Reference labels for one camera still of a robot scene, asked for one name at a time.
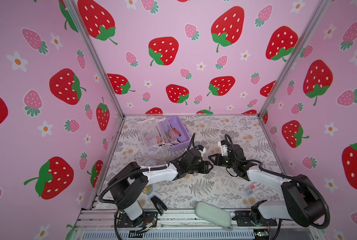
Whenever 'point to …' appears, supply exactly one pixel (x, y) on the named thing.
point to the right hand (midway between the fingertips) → (208, 157)
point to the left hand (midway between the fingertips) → (212, 167)
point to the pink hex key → (146, 137)
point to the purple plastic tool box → (168, 132)
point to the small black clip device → (159, 205)
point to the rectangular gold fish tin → (148, 189)
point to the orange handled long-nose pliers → (175, 130)
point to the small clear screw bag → (251, 188)
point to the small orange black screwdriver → (158, 139)
